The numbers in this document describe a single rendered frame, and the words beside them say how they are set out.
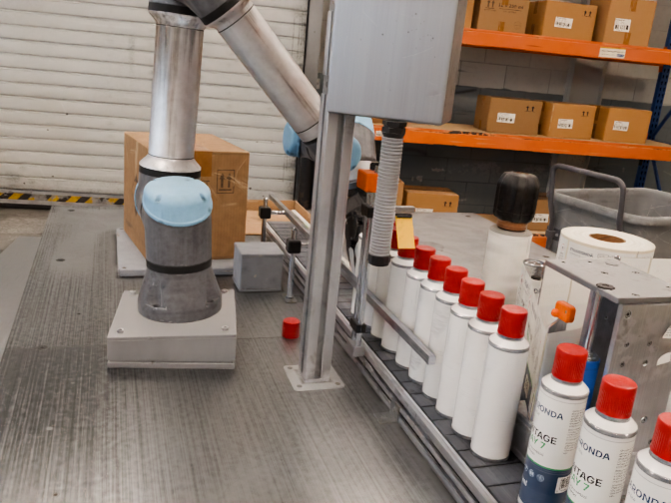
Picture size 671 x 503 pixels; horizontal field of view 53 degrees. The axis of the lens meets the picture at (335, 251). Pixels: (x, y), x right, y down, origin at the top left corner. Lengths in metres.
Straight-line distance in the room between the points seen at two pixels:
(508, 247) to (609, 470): 0.68
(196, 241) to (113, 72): 4.28
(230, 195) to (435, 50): 0.84
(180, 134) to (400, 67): 0.50
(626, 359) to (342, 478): 0.39
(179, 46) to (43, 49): 4.25
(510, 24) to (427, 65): 4.22
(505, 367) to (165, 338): 0.58
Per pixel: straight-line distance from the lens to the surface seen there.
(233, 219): 1.68
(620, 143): 5.56
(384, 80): 0.96
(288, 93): 1.20
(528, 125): 5.27
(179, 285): 1.20
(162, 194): 1.18
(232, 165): 1.65
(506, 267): 1.36
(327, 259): 1.09
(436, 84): 0.95
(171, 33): 1.28
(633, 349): 0.83
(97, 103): 5.45
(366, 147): 1.39
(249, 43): 1.17
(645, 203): 4.16
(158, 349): 1.18
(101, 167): 5.52
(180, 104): 1.28
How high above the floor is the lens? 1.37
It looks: 16 degrees down
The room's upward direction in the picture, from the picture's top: 5 degrees clockwise
